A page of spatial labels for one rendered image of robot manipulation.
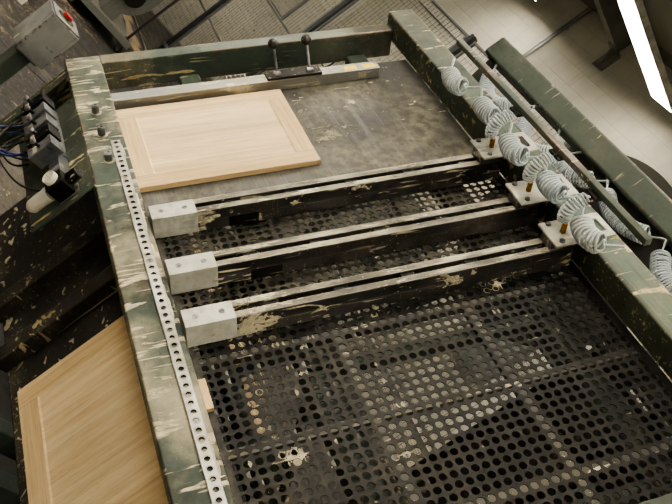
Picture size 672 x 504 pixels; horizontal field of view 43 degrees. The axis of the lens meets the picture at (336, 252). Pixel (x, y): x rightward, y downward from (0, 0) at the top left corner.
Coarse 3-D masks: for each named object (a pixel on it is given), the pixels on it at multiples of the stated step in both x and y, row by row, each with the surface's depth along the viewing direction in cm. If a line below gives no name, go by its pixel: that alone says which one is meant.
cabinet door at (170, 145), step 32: (224, 96) 288; (256, 96) 289; (128, 128) 270; (160, 128) 272; (192, 128) 273; (224, 128) 274; (256, 128) 275; (288, 128) 276; (160, 160) 259; (192, 160) 260; (224, 160) 261; (256, 160) 261; (288, 160) 262; (320, 160) 264
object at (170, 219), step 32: (448, 160) 259; (480, 160) 258; (256, 192) 241; (288, 192) 242; (320, 192) 243; (352, 192) 248; (384, 192) 252; (416, 192) 257; (160, 224) 231; (192, 224) 235; (224, 224) 239
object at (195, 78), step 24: (456, 192) 264; (264, 240) 242; (504, 288) 238; (552, 312) 225; (432, 336) 220; (456, 336) 221; (312, 360) 207; (360, 360) 212; (384, 360) 215; (576, 360) 214; (336, 384) 204; (312, 408) 204; (336, 408) 198; (600, 408) 204; (360, 432) 194; (360, 456) 189; (384, 480) 185
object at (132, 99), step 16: (352, 64) 306; (224, 80) 292; (240, 80) 293; (256, 80) 293; (288, 80) 296; (304, 80) 298; (320, 80) 300; (336, 80) 303; (112, 96) 280; (128, 96) 281; (144, 96) 281; (160, 96) 283; (176, 96) 285; (192, 96) 287; (208, 96) 289
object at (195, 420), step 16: (112, 144) 257; (128, 176) 245; (144, 224) 230; (144, 240) 225; (144, 256) 220; (160, 288) 212; (160, 304) 207; (160, 320) 204; (176, 336) 200; (176, 368) 193; (192, 400) 186; (192, 416) 183; (192, 432) 180; (208, 448) 177; (208, 464) 174; (208, 480) 171; (224, 496) 169
